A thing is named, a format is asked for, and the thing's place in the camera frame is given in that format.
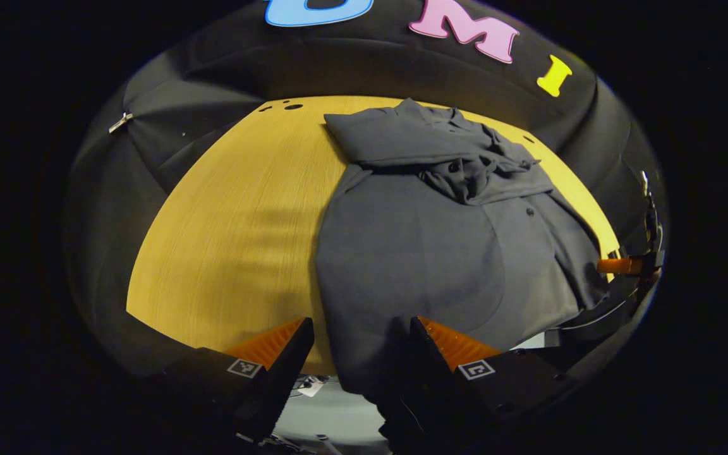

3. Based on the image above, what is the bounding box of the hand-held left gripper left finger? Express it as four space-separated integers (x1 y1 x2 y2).
149 316 316 443

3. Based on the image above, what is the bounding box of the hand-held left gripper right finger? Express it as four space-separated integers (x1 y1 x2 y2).
409 316 583 446

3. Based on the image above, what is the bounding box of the grey button shirt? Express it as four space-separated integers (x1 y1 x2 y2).
313 98 611 437

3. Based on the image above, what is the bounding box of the black backdrop cloth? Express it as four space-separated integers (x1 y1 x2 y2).
64 0 662 380

